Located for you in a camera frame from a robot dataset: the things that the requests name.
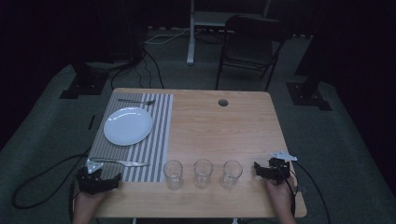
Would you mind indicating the black folding chair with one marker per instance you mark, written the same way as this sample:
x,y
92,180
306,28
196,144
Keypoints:
x,y
249,49

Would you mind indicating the black stand base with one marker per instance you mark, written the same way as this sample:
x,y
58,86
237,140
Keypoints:
x,y
84,84
308,95

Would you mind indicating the small black floor object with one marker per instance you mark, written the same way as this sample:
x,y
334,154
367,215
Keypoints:
x,y
91,122

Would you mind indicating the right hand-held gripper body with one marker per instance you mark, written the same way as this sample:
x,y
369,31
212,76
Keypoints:
x,y
280,168

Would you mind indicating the person's left hand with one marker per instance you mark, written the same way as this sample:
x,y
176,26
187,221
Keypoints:
x,y
88,202

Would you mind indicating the silver table knife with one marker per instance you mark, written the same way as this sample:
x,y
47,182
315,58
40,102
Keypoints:
x,y
124,162

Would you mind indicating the person's right hand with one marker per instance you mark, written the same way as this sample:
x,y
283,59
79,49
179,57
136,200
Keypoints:
x,y
280,196

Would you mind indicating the clear drinking glass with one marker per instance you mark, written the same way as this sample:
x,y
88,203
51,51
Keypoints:
x,y
231,174
173,174
203,173

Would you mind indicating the dark round table grommet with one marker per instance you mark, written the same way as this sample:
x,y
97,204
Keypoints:
x,y
223,102

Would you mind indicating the grey striped placemat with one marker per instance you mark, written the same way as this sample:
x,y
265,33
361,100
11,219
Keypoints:
x,y
146,146

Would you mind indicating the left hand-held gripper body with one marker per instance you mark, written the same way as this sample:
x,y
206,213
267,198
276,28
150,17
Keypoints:
x,y
93,184

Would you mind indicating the white metal desk frame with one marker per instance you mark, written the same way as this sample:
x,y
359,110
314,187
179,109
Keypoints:
x,y
199,21

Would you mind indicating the silver spoon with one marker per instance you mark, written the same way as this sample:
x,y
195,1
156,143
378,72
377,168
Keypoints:
x,y
137,101

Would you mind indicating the white round plate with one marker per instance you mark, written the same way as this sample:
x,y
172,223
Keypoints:
x,y
128,126

